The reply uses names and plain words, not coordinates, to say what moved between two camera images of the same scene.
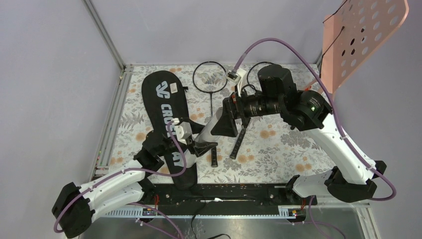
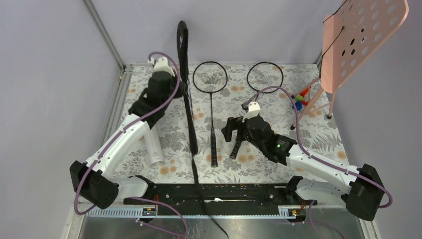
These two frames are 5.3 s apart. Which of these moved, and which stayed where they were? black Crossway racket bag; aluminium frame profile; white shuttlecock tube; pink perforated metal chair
Moved: black Crossway racket bag; white shuttlecock tube
Stayed: pink perforated metal chair; aluminium frame profile
